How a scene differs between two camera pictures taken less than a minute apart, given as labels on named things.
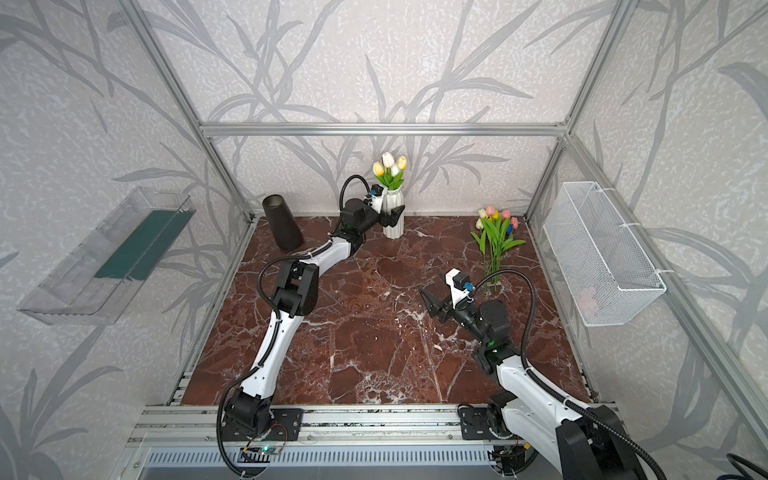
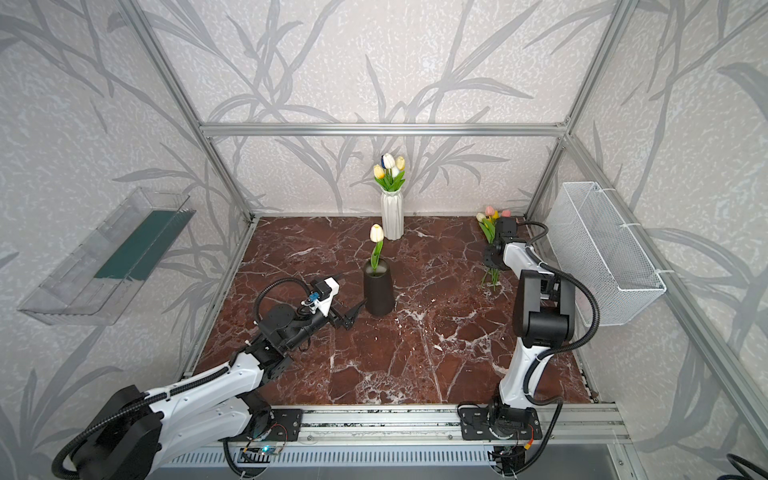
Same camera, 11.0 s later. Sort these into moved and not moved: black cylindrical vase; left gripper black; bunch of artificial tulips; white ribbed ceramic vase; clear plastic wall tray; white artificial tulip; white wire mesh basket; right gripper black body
Moved: left gripper black; right gripper black body; black cylindrical vase
Not moved: white artificial tulip; clear plastic wall tray; bunch of artificial tulips; white ribbed ceramic vase; white wire mesh basket
